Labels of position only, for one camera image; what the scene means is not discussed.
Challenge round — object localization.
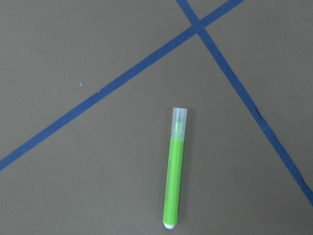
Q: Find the green marker pen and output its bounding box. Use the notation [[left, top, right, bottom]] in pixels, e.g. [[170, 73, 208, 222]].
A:
[[162, 107, 187, 230]]

